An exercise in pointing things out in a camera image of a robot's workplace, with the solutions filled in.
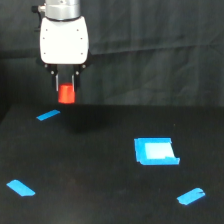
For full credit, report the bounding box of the blue tape strip near right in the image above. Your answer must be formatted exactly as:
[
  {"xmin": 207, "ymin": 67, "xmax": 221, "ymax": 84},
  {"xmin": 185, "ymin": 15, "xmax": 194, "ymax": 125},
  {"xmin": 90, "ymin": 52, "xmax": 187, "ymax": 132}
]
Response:
[{"xmin": 177, "ymin": 188, "xmax": 205, "ymax": 206}]

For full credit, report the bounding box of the blue tape strip far left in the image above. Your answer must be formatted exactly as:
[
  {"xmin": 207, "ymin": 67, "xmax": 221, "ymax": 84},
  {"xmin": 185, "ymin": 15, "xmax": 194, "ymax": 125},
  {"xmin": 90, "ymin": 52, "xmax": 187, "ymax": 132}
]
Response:
[{"xmin": 36, "ymin": 110, "xmax": 60, "ymax": 121}]

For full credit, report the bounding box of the black backdrop curtain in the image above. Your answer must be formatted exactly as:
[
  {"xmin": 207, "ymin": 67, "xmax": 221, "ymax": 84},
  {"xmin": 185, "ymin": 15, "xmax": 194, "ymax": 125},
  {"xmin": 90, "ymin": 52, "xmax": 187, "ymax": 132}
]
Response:
[{"xmin": 0, "ymin": 0, "xmax": 224, "ymax": 109}]

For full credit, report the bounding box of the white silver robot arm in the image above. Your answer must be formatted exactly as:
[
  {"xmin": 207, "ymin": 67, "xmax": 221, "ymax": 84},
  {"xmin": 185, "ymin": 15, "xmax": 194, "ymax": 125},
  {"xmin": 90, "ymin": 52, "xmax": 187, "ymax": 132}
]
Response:
[{"xmin": 31, "ymin": 0, "xmax": 89, "ymax": 91}]

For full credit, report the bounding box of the blue tape strip near left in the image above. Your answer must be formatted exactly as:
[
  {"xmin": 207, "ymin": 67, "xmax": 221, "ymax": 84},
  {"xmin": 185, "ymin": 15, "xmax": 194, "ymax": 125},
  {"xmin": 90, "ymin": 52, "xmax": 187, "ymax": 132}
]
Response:
[{"xmin": 7, "ymin": 180, "xmax": 35, "ymax": 197}]

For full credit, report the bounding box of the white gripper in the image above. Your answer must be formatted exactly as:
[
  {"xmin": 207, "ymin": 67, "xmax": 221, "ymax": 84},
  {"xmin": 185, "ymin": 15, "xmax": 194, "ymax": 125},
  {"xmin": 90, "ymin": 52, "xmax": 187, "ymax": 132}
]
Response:
[{"xmin": 40, "ymin": 16, "xmax": 89, "ymax": 91}]

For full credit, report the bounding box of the red hexagonal block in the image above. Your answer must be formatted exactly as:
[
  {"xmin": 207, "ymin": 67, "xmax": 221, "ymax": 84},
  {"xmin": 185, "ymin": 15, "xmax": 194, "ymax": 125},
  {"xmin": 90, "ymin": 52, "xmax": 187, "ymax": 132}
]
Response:
[{"xmin": 58, "ymin": 83, "xmax": 75, "ymax": 104}]

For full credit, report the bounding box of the blue tape strip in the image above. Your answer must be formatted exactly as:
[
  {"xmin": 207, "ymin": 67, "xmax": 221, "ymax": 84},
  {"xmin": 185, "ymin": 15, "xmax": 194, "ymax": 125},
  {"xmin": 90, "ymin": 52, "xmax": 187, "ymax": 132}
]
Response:
[
  {"xmin": 7, "ymin": 180, "xmax": 35, "ymax": 197},
  {"xmin": 36, "ymin": 110, "xmax": 60, "ymax": 121},
  {"xmin": 177, "ymin": 188, "xmax": 205, "ymax": 206}
]

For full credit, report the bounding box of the blue tape square marker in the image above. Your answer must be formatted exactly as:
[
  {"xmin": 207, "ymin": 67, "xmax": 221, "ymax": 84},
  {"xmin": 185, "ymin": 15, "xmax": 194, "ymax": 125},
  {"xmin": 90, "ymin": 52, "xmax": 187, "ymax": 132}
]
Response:
[{"xmin": 134, "ymin": 138, "xmax": 180, "ymax": 165}]

